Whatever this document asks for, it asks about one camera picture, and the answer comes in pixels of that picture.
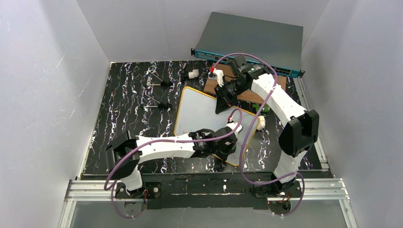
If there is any orange framed whiteboard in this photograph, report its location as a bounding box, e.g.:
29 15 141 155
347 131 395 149
174 86 255 167

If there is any white pipe elbow fitting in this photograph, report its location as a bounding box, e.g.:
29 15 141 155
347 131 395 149
257 115 266 131

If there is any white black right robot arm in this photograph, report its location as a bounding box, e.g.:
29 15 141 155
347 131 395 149
210 53 319 194

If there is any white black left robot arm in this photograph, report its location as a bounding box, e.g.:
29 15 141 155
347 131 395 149
105 123 242 191

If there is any brown wooden board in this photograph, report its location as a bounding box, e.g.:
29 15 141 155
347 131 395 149
203 64 287 105

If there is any white black pipe fitting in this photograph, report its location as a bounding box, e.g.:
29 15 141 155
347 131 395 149
179 69 199 81

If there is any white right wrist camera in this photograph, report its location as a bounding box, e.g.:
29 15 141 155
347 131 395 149
209 67 224 87

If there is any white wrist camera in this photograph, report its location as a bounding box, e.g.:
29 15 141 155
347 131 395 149
226 121 243 136
209 67 224 87

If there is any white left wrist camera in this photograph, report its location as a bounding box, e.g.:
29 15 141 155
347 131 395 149
226 121 243 136

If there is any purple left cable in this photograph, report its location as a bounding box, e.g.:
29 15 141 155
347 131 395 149
104 107 243 219

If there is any teal network switch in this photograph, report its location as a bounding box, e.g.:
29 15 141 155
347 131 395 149
191 12 305 78

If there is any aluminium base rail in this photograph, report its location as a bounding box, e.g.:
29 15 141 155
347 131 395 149
59 176 357 228

